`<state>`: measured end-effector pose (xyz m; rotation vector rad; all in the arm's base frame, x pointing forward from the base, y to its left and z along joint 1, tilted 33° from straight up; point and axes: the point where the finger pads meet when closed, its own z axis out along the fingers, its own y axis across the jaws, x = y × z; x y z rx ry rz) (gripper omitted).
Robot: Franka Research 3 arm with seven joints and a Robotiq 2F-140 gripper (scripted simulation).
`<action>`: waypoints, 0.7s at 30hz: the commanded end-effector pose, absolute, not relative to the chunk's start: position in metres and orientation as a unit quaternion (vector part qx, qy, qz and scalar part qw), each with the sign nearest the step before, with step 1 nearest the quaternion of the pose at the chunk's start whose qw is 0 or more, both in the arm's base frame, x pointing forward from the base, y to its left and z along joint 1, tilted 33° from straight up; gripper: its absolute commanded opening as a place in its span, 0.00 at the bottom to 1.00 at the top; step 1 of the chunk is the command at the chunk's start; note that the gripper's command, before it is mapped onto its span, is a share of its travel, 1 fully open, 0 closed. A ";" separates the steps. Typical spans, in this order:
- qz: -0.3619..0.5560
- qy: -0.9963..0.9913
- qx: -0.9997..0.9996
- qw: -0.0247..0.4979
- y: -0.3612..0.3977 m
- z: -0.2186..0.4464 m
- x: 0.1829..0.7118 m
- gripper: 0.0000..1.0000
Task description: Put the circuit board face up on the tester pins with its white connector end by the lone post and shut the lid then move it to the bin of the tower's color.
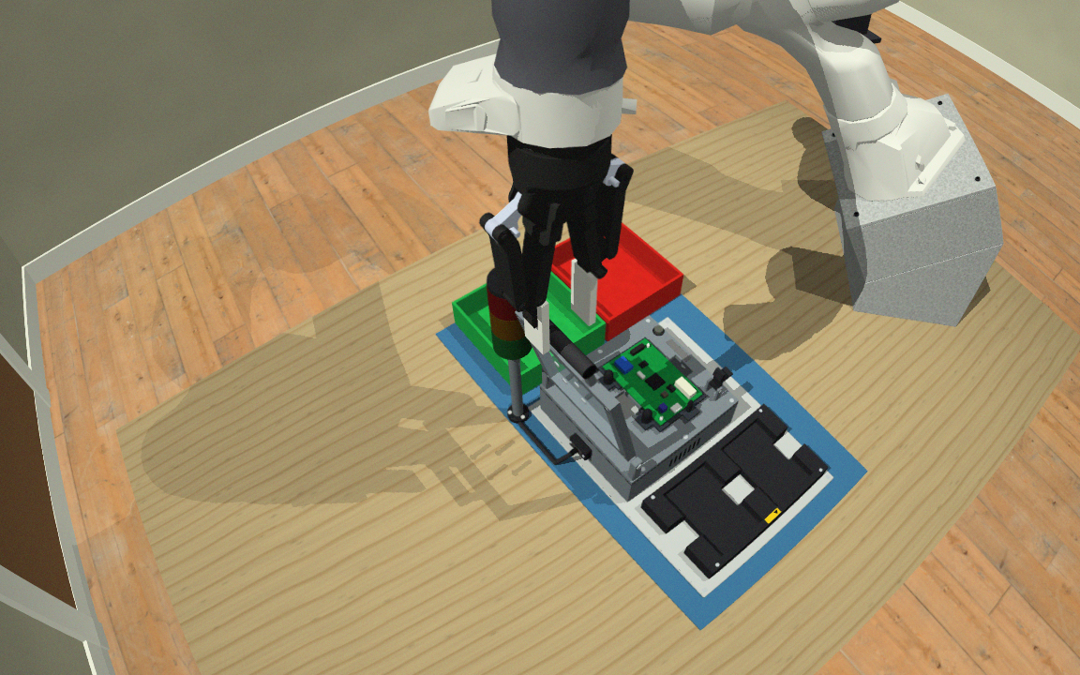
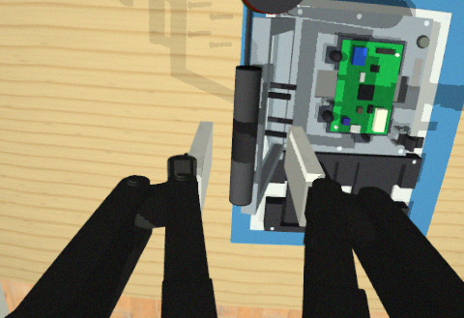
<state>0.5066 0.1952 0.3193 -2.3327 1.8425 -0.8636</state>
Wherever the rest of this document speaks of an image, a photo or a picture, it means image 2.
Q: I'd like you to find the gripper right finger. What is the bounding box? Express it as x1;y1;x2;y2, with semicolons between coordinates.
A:
284;126;464;318

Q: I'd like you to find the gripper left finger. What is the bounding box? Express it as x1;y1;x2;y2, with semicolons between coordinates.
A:
4;121;218;318

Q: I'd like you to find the green circuit board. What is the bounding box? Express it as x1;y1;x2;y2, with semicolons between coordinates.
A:
330;40;403;134

